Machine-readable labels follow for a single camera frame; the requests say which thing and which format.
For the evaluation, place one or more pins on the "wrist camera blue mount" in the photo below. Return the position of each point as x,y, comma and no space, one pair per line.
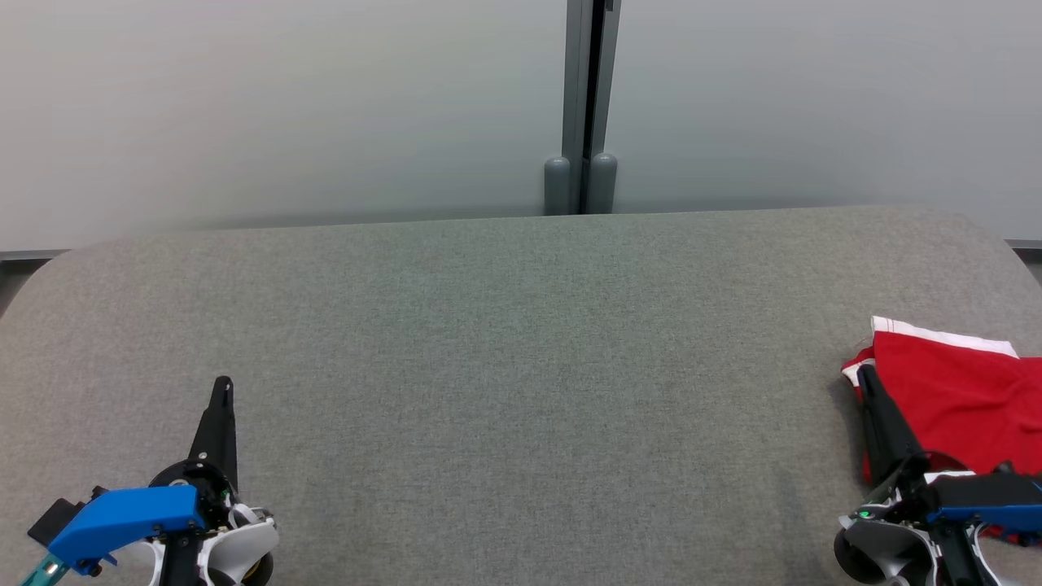
122,517
993,517

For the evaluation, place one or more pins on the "grey vertical partition frame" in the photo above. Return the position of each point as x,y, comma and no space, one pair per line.
574,81

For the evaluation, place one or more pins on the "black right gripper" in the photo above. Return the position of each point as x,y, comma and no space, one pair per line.
904,500

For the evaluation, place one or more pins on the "red shorts with white lining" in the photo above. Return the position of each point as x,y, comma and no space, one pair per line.
961,399

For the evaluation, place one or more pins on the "left wrist camera blue mount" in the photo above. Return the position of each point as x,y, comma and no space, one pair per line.
122,517

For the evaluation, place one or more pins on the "right wrist camera blue mount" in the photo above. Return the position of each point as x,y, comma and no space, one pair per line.
993,517

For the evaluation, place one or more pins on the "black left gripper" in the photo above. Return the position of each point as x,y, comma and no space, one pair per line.
216,496

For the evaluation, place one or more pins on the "dark grey wall skirting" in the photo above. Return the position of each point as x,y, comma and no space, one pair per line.
24,255
1026,243

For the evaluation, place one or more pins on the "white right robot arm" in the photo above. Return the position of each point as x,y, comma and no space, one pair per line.
883,549

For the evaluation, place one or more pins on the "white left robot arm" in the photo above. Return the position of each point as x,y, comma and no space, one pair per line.
244,545

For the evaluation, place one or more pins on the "grey fabric sofa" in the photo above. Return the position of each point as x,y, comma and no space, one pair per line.
488,366

